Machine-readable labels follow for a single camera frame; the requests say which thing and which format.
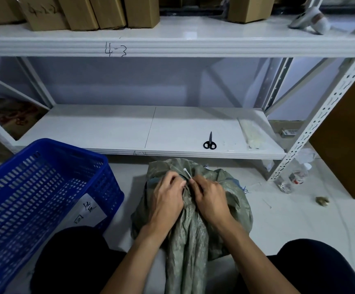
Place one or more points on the person's right leg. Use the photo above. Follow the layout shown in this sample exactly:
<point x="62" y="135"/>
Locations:
<point x="315" y="266"/>

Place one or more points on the blue plastic basket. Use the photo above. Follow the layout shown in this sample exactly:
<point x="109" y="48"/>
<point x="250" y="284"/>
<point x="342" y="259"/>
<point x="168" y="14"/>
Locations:
<point x="27" y="189"/>

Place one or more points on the handwritten cardboard box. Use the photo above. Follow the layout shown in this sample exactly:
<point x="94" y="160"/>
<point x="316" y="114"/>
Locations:
<point x="44" y="16"/>

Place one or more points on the small white crumpled item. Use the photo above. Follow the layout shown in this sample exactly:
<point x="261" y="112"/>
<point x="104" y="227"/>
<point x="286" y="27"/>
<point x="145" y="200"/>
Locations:
<point x="225" y="7"/>

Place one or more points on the small brown crumpled object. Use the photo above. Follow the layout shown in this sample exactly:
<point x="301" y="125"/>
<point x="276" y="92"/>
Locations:
<point x="322" y="201"/>

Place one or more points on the black scissors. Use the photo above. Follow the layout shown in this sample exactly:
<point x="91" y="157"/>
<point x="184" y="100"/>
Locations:
<point x="210" y="145"/>

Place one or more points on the small white packet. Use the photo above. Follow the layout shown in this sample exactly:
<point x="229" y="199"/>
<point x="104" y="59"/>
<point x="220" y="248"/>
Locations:
<point x="288" y="133"/>

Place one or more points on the green woven sack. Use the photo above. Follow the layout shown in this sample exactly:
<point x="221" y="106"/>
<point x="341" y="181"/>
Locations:
<point x="189" y="241"/>

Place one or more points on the person's left forearm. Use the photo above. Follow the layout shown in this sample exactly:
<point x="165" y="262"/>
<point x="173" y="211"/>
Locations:
<point x="134" y="263"/>

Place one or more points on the white metal shelf rack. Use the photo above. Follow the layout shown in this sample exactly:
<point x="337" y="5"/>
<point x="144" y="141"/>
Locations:
<point x="180" y="42"/>

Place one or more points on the clear bag of zip ties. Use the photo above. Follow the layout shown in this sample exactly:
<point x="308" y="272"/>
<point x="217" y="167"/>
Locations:
<point x="251" y="134"/>

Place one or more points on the person's right forearm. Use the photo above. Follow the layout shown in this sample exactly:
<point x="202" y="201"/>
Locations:
<point x="260" y="263"/>

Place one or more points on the person's right hand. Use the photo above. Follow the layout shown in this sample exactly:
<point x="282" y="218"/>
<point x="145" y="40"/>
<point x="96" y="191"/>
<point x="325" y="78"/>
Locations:
<point x="212" y="202"/>

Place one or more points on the white handheld scanner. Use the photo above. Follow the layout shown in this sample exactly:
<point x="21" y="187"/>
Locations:
<point x="310" y="19"/>

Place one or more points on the white crumpled paper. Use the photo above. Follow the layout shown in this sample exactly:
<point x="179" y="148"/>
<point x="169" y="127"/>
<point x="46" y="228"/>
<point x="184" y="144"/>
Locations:
<point x="306" y="156"/>

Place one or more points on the person's left hand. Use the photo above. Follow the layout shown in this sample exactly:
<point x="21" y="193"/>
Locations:
<point x="166" y="202"/>

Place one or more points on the red patterned carton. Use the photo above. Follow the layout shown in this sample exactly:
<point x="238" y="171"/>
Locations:
<point x="12" y="117"/>

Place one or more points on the white zip tie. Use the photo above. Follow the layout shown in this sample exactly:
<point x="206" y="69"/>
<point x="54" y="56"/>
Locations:
<point x="187" y="173"/>

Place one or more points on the clear plastic bottle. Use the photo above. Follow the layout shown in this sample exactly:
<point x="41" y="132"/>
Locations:
<point x="295" y="178"/>

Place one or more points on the cube cardboard box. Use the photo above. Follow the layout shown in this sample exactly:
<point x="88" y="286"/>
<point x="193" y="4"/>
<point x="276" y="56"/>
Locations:
<point x="249" y="9"/>

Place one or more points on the tall small cardboard box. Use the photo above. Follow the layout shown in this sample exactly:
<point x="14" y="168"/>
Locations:
<point x="78" y="13"/>
<point x="141" y="12"/>
<point x="108" y="12"/>

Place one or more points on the white paper label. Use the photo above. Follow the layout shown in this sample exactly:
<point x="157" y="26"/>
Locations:
<point x="90" y="211"/>

